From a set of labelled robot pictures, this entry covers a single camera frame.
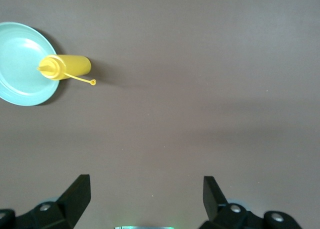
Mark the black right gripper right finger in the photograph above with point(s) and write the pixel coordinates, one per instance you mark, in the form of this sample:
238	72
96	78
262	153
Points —
230	217

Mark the mint green plate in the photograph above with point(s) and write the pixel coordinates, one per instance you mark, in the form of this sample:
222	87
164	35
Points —
20	64

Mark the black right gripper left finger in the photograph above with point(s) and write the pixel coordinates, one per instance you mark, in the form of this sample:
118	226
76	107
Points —
67	206

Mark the yellow mustard squeeze bottle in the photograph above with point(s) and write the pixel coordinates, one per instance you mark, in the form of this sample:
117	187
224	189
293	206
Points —
72	65

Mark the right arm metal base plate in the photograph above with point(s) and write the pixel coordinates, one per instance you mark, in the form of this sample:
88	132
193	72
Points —
145	227

